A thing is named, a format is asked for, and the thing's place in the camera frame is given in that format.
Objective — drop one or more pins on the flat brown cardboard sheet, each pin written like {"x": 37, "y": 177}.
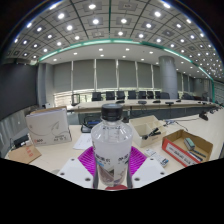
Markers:
{"x": 23, "y": 154}

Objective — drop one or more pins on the large white cardboard box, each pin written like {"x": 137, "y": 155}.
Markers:
{"x": 48, "y": 128}

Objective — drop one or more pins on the small green block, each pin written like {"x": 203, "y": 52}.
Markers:
{"x": 189, "y": 144}

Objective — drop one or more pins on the long curved conference table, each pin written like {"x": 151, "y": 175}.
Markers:
{"x": 90, "y": 106}

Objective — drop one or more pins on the open brown box red side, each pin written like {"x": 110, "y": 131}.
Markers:
{"x": 176, "y": 151}

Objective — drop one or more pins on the black desk phone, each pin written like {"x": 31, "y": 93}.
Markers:
{"x": 87, "y": 126}

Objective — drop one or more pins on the black pen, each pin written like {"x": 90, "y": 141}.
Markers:
{"x": 197, "y": 155}

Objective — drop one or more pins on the black table microphone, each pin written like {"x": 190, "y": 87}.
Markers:
{"x": 203, "y": 116}

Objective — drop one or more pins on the group of ceiling lights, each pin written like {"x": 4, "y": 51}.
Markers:
{"x": 95, "y": 21}

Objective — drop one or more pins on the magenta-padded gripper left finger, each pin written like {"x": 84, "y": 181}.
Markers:
{"x": 74, "y": 170}

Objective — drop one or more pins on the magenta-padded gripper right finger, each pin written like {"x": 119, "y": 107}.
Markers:
{"x": 148, "y": 170}

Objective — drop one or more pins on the white printed paper sheet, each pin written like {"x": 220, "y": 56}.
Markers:
{"x": 83, "y": 141}

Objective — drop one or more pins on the clear water bottle black cap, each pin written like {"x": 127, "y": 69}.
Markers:
{"x": 111, "y": 146}

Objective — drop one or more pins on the row of black office chairs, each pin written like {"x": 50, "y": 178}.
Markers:
{"x": 110, "y": 95}

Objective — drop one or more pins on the black power strip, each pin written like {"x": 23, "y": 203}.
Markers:
{"x": 20, "y": 141}

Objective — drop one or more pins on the small open white box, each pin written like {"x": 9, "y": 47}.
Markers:
{"x": 141, "y": 126}

